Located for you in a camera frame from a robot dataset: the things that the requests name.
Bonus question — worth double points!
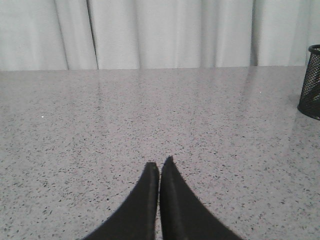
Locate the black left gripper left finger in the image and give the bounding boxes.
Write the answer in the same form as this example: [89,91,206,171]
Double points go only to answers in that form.
[84,162,159,240]

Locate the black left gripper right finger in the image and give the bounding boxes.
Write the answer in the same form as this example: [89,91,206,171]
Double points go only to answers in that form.
[160,156,240,240]

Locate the black mesh pen holder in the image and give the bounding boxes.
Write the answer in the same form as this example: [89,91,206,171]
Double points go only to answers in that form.
[297,44,320,120]

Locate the grey pleated curtain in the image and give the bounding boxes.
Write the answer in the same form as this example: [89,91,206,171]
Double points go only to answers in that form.
[0,0,320,71]

